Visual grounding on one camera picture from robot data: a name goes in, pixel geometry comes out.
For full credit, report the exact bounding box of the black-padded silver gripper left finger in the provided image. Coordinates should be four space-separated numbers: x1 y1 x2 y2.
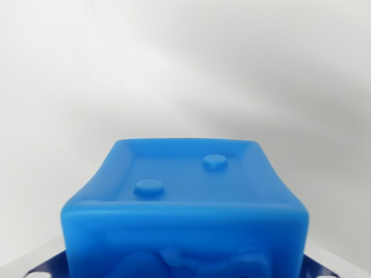
25 249 69 278

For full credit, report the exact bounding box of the blue embossed cube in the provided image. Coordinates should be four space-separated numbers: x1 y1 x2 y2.
60 138 310 278

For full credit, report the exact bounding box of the black-padded silver gripper right finger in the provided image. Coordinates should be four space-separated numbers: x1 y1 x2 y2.
302 251 340 278

